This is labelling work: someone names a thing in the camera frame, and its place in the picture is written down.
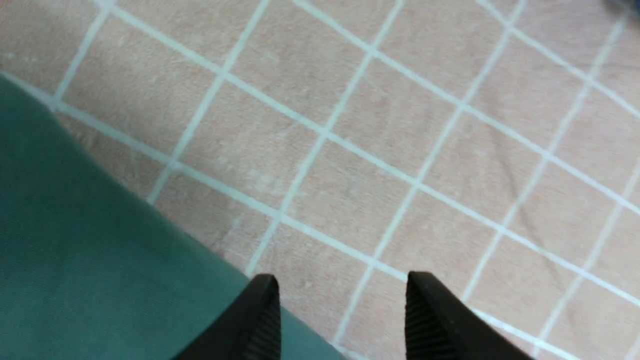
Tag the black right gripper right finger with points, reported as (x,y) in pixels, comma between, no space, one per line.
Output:
(438,326)

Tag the pink checkered tablecloth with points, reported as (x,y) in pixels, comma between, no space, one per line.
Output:
(341,142)

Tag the green long sleeve shirt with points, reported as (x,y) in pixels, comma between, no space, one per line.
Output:
(90,271)

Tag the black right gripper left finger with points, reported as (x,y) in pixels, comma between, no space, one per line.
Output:
(249,329)

